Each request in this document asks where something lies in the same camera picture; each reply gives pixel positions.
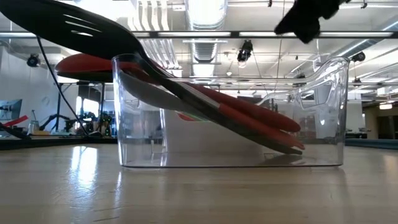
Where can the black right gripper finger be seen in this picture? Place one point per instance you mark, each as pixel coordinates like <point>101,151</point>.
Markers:
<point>303,21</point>
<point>332,7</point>

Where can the clear plastic bin with sticker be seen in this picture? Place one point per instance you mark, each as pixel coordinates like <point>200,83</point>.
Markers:
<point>339,93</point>

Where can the small red spatula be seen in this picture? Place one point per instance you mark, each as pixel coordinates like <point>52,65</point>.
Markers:
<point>186,117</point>

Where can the grey silicone spoon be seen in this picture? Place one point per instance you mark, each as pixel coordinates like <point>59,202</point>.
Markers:
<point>146,93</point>

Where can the black slotted spoon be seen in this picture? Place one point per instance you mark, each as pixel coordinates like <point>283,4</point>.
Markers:
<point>62,28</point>

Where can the black ceiling spotlight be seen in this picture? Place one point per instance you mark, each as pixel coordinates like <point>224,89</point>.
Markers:
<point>359,56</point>
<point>32,60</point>

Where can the black background tripod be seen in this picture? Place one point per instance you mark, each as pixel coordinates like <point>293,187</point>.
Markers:
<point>56,119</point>

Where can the red background bar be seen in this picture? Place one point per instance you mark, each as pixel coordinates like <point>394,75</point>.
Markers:
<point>17,120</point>

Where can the small monitor screen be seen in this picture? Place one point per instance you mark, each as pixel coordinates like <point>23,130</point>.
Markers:
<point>11,109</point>

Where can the black overhead camera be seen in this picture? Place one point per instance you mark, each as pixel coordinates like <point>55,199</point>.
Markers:
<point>245,51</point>

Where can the silver ventilation duct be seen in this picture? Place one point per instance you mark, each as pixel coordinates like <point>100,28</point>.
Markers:
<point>205,49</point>

